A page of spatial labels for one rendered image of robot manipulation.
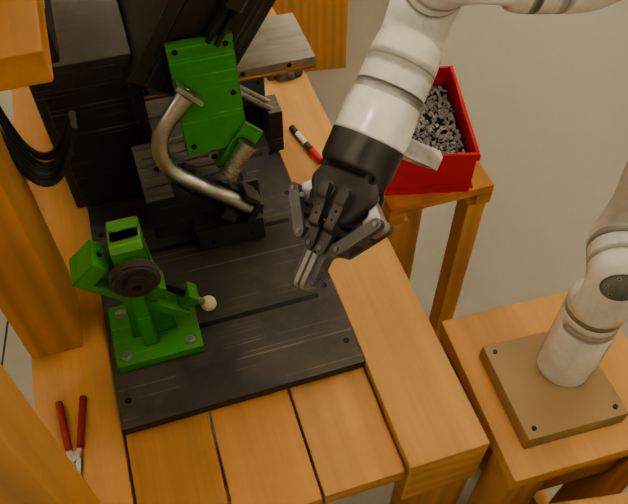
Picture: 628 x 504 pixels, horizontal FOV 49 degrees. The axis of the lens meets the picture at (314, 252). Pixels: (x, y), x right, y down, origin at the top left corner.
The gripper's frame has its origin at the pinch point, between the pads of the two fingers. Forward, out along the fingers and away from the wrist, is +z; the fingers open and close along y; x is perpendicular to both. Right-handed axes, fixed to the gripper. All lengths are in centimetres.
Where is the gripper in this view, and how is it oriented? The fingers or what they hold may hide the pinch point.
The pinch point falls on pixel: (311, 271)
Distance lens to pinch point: 68.8
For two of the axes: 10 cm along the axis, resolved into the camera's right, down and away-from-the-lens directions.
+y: 7.0, 3.6, -6.1
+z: -4.0, 9.1, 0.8
